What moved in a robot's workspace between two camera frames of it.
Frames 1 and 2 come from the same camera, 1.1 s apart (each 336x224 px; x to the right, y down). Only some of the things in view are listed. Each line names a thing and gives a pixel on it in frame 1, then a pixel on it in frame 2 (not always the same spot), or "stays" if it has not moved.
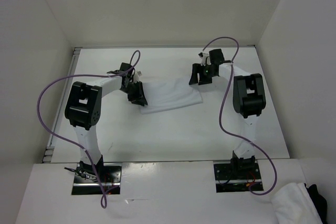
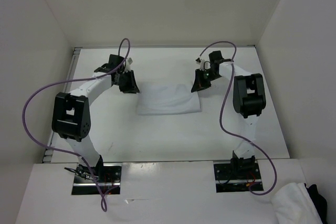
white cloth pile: [293, 204] stays
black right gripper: [196, 70] -> [199, 84]
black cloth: [319, 202] stays
